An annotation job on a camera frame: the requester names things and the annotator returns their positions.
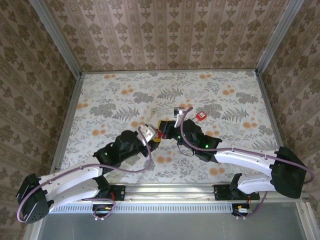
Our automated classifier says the floral tablecloth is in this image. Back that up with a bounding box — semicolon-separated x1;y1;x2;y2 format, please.
56;71;292;185

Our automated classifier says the small electronics board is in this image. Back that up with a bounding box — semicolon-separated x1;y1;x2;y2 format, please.
232;203;253;216
92;203;113;217

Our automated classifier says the grey metal panel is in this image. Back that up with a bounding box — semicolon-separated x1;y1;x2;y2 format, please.
23;201;313;240

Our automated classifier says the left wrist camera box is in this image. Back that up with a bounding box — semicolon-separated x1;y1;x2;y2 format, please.
138;124;157;146

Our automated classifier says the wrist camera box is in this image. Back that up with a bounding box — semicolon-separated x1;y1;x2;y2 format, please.
173;106;187;128
138;124;157;146

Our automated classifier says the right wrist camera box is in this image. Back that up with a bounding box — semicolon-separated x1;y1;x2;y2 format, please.
173;106;187;128

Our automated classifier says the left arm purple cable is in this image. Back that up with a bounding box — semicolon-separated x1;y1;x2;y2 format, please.
16;128;154;224

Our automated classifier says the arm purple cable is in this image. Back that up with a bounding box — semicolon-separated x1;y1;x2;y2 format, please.
179;106;315;221
16;128;154;224

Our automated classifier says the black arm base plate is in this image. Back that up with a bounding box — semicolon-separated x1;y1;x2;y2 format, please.
108;185;126;202
213;184;261;202

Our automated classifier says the aluminium mounting rail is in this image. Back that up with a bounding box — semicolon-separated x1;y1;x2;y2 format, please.
49;182;310;202

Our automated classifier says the aluminium table rear rail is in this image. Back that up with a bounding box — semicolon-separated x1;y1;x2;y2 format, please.
81;69;258;74

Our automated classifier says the aluminium table side rail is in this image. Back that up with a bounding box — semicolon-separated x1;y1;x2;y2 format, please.
256;72;296;161
49;73;85;176

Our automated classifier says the grey slotted cable duct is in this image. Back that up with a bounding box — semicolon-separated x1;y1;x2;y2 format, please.
48;202;235;214

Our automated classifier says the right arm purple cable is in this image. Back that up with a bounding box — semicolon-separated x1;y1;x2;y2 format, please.
179;106;315;221

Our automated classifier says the aluminium frame post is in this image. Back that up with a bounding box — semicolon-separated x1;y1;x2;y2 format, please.
27;0;84;77
255;0;306;76

